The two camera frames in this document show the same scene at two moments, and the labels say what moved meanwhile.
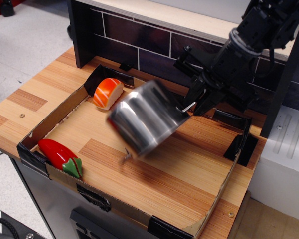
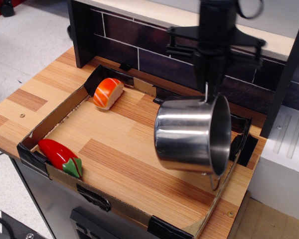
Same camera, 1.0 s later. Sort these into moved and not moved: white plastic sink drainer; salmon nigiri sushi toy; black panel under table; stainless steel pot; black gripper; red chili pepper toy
Moved: stainless steel pot; black gripper
Not moved: salmon nigiri sushi toy; red chili pepper toy; black panel under table; white plastic sink drainer
